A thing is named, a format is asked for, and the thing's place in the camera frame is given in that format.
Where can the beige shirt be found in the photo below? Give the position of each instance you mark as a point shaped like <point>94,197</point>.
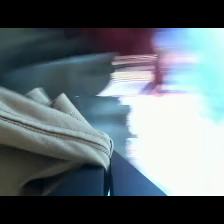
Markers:
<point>43,133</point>

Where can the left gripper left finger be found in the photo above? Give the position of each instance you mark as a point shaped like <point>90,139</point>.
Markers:
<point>90,181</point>

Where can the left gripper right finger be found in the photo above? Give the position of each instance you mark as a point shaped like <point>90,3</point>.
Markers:
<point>128,180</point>

